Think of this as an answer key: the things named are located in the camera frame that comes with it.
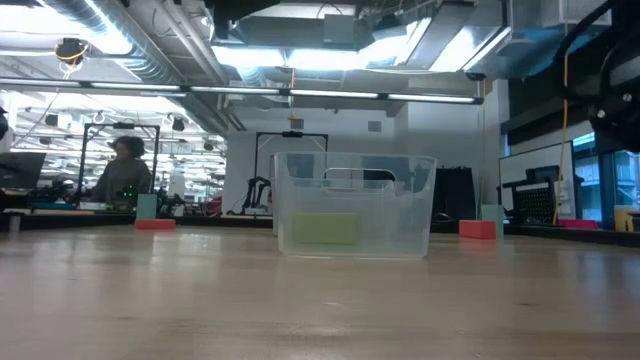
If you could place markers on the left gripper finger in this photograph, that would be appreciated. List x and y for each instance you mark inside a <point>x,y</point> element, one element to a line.
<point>255,4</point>
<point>222,27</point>

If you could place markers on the teal foam block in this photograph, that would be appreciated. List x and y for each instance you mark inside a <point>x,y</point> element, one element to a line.
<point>146,206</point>
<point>492,212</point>

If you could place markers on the red foam block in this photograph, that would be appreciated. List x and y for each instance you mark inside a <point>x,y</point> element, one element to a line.
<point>477,229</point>
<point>155,224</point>

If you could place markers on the green foam block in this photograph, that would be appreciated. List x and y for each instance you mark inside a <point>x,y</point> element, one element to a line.
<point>325,229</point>

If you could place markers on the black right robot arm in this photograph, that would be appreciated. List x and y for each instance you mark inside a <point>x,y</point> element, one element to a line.
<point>620,100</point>

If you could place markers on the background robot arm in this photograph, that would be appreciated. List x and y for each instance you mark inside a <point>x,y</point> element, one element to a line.
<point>257,192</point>

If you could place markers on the grey ceiling box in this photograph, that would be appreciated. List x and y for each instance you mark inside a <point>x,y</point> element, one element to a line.
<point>340,29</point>

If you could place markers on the long ceiling light bar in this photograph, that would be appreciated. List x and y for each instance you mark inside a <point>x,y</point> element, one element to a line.
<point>325,93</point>

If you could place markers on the person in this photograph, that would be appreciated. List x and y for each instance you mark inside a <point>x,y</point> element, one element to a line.
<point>122,175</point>

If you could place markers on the red background object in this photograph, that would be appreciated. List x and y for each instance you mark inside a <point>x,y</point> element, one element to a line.
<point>215,207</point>

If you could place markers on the dark computer monitor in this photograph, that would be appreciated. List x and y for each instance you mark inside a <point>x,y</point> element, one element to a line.
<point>20,170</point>

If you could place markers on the clear plastic bin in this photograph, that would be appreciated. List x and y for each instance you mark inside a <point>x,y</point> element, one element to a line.
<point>350,250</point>

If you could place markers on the black cabinet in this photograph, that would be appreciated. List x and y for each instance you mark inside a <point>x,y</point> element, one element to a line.
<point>455,195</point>

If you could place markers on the whiteboard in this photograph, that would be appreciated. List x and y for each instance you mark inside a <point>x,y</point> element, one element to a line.
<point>515,170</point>

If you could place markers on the black pegboard cart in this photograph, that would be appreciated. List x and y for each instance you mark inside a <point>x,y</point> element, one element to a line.
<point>535,205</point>

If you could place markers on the red bundle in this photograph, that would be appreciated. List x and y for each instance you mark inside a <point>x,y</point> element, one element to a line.
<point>577,224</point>

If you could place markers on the yellow container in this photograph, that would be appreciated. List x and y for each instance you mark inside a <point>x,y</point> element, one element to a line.
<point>623,220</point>

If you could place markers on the grey wall vent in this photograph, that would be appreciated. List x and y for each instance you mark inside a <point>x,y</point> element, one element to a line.
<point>374,126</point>
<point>297,124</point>

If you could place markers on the black camera rig frame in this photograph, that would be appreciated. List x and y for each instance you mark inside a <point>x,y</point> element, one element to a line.
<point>292,134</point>

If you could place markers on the black frame stand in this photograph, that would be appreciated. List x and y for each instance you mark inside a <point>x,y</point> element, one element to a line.
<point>156,150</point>

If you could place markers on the black aluminium table frame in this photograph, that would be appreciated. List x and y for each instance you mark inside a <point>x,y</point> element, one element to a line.
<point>225,221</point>

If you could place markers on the grey metal post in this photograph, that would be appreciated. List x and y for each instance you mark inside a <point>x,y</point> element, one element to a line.
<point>14,227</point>

